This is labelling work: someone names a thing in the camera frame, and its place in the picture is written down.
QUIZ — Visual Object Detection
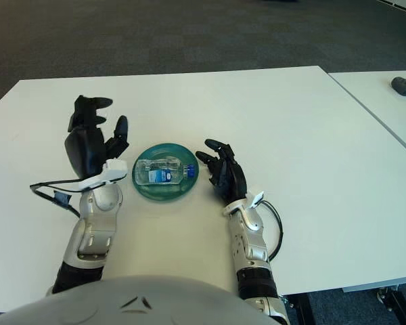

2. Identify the green round plate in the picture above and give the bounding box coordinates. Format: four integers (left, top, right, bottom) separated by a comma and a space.
131, 143, 200, 203

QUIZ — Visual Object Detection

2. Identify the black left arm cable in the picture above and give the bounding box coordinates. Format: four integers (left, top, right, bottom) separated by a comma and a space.
29, 179, 85, 217

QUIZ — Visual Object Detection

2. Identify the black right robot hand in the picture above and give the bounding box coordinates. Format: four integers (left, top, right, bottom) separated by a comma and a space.
195, 138, 248, 206

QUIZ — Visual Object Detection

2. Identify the grey robot torso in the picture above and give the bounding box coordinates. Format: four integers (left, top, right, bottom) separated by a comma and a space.
0, 274, 268, 325

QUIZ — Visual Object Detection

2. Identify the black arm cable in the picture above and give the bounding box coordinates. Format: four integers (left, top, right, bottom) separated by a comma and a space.
29, 179, 85, 217
260, 200, 285, 263

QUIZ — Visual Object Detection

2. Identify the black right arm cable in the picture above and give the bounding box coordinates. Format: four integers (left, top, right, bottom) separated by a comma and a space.
260, 200, 285, 263

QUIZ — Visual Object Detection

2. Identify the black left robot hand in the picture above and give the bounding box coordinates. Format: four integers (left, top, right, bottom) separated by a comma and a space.
64, 95, 130, 179

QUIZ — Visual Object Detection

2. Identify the black table frame with caster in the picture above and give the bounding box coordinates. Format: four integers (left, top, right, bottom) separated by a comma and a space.
375, 285, 406, 325

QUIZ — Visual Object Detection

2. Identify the clear bottle with blue cap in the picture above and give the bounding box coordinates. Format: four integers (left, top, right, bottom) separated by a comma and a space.
134, 157, 196, 186

